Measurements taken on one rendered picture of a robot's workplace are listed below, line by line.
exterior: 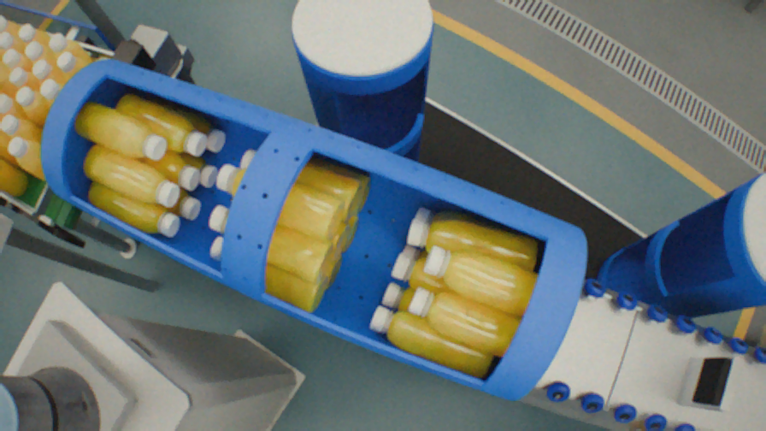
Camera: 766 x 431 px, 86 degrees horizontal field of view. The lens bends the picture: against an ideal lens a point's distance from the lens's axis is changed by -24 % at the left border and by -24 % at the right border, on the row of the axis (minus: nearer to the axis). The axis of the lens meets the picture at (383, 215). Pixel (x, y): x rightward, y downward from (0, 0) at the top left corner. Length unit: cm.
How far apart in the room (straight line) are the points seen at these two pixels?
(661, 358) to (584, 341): 18
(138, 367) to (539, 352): 58
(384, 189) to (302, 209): 21
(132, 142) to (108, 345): 33
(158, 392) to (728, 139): 244
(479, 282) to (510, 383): 15
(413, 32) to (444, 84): 115
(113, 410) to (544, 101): 192
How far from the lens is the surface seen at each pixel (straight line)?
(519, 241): 79
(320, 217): 73
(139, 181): 88
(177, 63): 148
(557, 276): 69
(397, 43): 101
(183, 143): 91
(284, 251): 77
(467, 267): 72
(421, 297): 76
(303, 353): 190
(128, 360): 83
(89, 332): 87
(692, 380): 110
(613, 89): 237
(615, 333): 104
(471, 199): 71
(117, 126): 90
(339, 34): 103
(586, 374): 102
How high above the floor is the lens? 188
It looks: 75 degrees down
